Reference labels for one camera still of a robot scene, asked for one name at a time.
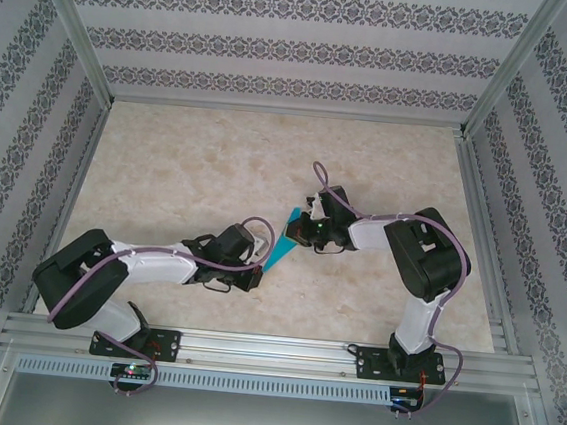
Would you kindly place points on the aluminium table side rail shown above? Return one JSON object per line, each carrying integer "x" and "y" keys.
{"x": 71, "y": 202}
{"x": 475, "y": 191}

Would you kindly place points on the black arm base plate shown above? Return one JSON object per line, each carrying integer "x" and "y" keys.
{"x": 367, "y": 363}
{"x": 170, "y": 342}

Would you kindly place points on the blue paper sheet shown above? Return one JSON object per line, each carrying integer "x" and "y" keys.
{"x": 280, "y": 250}

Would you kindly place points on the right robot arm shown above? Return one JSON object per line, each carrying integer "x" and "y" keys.
{"x": 425, "y": 256}

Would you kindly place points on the aluminium frame post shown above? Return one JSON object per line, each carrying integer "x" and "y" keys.
{"x": 507, "y": 68}
{"x": 75, "y": 27}

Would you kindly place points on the controller board green light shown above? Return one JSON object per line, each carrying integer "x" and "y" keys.
{"x": 132, "y": 371}

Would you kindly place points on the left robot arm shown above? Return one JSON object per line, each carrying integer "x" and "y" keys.
{"x": 76, "y": 278}

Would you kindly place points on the long aluminium base rail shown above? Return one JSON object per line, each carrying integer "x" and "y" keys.
{"x": 270, "y": 352}

